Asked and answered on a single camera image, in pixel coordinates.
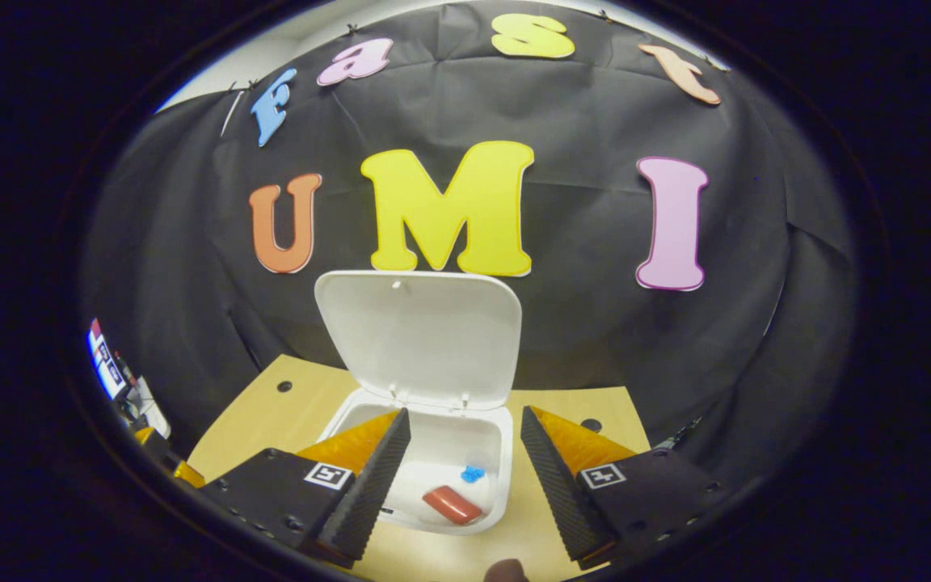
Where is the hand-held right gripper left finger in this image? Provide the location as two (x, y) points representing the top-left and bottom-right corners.
(199, 407), (412, 564)

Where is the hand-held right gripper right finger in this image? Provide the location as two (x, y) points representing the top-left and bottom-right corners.
(520, 405), (735, 567)

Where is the red pop can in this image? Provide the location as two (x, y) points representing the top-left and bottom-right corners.
(422, 485), (484, 526)

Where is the white desktop garbage bin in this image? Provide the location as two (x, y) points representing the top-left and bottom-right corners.
(314, 269), (523, 536)

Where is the wooden desktop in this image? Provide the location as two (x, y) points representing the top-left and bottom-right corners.
(187, 354), (652, 582)

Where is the white box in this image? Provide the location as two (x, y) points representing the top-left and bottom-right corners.
(122, 376), (171, 441)

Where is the blue and red board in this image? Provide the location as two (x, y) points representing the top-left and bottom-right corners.
(87, 318), (131, 401)

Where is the black backdrop cloth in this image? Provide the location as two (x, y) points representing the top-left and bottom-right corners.
(82, 0), (858, 470)

